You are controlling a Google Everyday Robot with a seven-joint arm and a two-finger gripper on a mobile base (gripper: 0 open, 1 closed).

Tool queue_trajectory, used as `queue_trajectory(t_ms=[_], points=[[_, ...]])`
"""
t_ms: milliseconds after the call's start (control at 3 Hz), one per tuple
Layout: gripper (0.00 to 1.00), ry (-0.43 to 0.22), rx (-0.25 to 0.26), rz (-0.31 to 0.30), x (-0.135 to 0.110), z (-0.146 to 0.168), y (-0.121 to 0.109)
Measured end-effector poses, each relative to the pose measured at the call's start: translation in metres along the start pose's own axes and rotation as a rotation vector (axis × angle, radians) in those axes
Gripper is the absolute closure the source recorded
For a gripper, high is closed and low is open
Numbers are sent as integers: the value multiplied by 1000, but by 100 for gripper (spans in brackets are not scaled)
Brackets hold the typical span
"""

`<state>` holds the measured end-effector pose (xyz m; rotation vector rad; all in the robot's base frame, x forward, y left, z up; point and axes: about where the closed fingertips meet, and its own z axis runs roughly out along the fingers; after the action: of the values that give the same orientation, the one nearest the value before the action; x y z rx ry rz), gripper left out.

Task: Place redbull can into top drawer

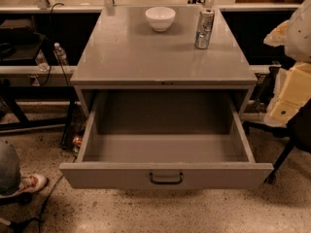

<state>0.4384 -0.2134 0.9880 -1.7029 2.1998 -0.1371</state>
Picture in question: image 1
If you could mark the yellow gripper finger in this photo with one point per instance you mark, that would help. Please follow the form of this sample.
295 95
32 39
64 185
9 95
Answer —
291 92

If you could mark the silver redbull can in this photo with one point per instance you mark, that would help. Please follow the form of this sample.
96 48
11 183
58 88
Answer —
204 29

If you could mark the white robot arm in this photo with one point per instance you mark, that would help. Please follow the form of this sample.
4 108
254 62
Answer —
294 34

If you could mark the open grey top drawer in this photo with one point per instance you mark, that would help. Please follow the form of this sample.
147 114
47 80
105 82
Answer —
132 133

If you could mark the grey metal drawer cabinet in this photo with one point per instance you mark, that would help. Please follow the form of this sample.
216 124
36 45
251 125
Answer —
124 51

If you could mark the red can on floor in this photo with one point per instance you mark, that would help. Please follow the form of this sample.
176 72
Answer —
77 141

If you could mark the white ceramic bowl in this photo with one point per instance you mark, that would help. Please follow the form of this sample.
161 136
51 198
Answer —
160 18

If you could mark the clear plastic water bottle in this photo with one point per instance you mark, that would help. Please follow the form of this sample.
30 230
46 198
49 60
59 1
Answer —
60 54

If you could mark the white and red sneaker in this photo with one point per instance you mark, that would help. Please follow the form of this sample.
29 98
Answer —
32 183

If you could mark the blue jeans leg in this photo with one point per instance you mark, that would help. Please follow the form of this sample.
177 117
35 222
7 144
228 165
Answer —
9 169

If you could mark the black drawer handle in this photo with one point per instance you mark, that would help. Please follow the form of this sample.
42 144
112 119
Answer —
166 180

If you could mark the black table frame left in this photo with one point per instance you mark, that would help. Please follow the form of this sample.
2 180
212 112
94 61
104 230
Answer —
10 94

